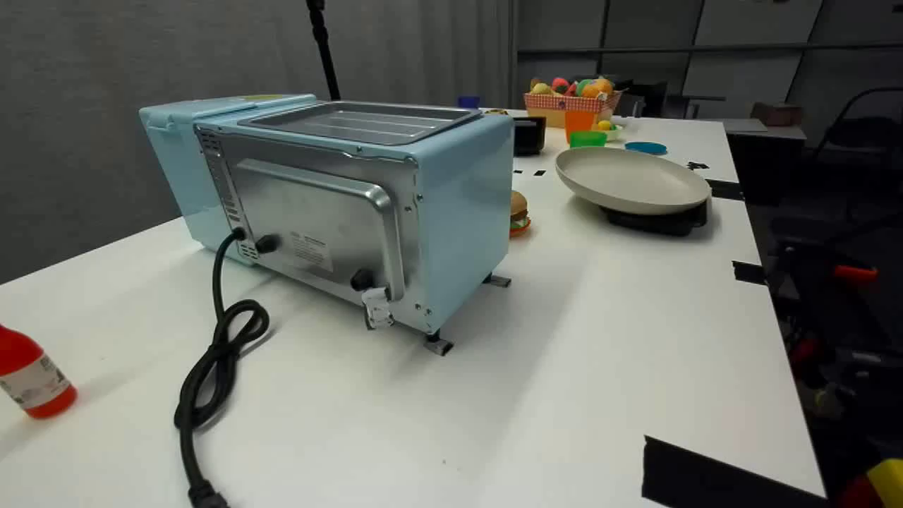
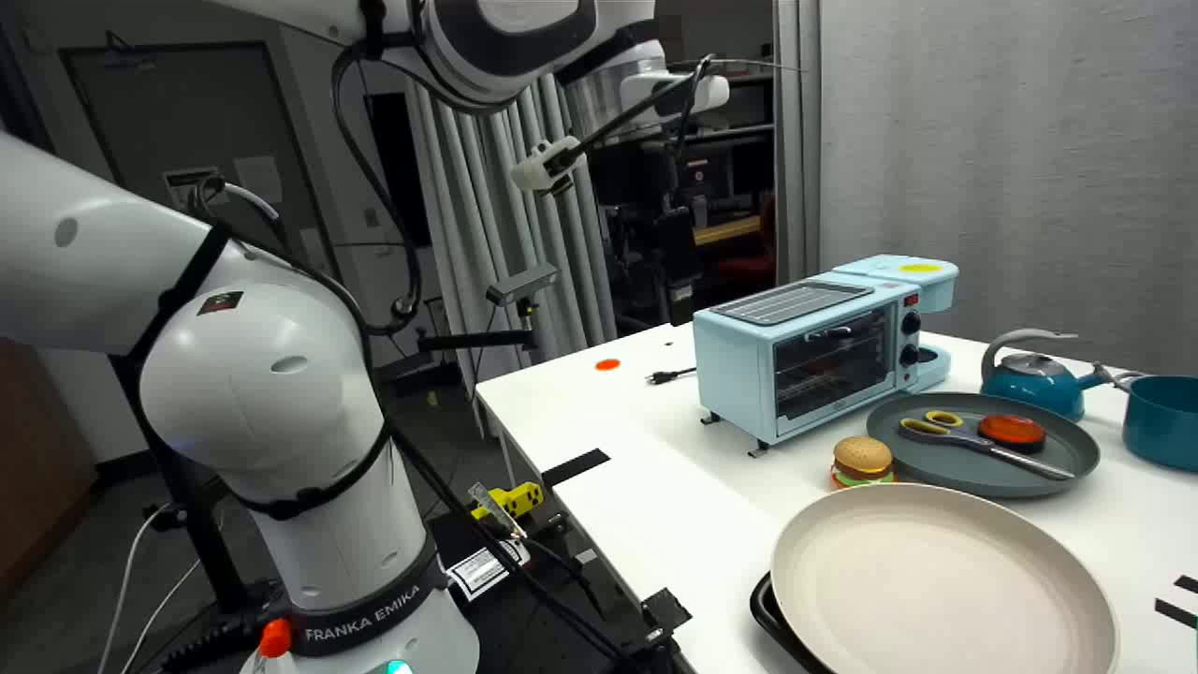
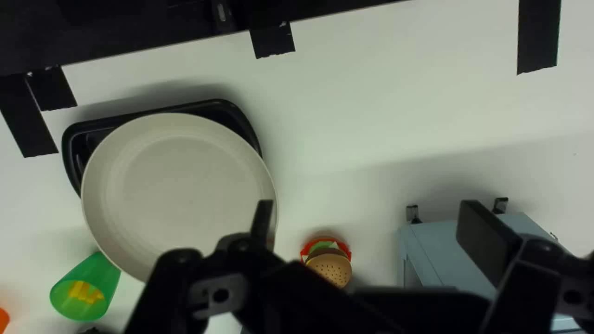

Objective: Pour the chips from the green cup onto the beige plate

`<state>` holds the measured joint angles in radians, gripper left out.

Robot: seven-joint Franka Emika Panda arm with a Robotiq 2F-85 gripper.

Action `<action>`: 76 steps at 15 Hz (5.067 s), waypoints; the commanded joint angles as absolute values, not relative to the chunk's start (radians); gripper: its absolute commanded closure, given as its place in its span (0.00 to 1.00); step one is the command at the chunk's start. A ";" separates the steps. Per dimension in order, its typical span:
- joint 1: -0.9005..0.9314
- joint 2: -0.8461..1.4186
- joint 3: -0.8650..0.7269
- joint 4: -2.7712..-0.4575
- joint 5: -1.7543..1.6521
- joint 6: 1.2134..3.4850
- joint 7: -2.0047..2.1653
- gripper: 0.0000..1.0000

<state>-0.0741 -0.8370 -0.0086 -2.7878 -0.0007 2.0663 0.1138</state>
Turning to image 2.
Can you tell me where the toy knife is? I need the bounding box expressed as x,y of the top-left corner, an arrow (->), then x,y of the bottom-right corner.
896,414 -> 1077,484

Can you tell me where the grey curtain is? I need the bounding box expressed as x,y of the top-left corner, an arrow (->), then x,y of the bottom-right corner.
818,0 -> 1198,377

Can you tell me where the white bottle orange cap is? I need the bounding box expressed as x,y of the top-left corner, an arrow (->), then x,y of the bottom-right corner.
240,614 -> 302,674

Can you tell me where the teal kettle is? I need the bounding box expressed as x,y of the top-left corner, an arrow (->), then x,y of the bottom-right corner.
977,325 -> 1117,421

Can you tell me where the black boom with white clamps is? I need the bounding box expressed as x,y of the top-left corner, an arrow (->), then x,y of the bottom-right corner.
511,51 -> 734,197

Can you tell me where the yellow ring toy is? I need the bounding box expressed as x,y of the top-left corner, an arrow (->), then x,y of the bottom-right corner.
913,405 -> 971,434

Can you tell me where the yellow clamp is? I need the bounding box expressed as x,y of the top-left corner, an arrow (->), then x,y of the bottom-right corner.
465,478 -> 549,528

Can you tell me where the teal pot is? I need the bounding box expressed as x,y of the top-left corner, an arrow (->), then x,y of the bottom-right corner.
1119,369 -> 1198,476

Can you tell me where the toy burger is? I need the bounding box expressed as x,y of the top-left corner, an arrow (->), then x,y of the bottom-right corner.
828,434 -> 899,494

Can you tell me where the black tray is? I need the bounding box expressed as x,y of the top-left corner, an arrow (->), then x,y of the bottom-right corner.
747,570 -> 835,674

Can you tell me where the beige round plate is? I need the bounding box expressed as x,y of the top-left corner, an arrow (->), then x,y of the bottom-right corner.
768,484 -> 1119,674

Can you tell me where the red round toy slice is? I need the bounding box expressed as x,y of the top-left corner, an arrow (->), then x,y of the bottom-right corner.
973,407 -> 1049,451

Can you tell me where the dark grey plate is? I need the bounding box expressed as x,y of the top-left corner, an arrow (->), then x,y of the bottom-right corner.
864,390 -> 1106,504

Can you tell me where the light blue toaster oven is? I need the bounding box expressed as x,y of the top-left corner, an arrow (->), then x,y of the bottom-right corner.
694,255 -> 963,451

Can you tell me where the white pleated curtain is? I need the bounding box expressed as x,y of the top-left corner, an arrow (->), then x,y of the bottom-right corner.
403,72 -> 623,377

